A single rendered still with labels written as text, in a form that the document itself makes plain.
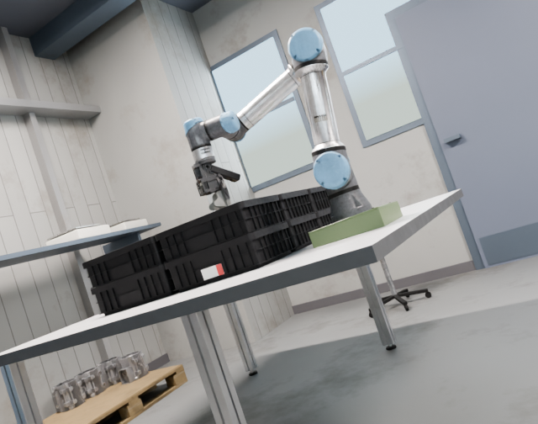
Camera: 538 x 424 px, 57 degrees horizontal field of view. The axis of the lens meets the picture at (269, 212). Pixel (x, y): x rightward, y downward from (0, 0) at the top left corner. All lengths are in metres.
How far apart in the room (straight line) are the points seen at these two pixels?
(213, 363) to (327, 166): 0.70
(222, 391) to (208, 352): 0.12
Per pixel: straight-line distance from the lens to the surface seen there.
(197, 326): 1.45
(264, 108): 1.86
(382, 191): 4.31
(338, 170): 1.61
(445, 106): 4.16
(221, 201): 1.74
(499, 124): 4.12
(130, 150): 4.63
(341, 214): 1.74
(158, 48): 4.51
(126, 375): 3.82
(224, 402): 1.50
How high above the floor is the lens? 0.79
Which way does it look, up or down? 2 degrees up
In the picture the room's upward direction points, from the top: 19 degrees counter-clockwise
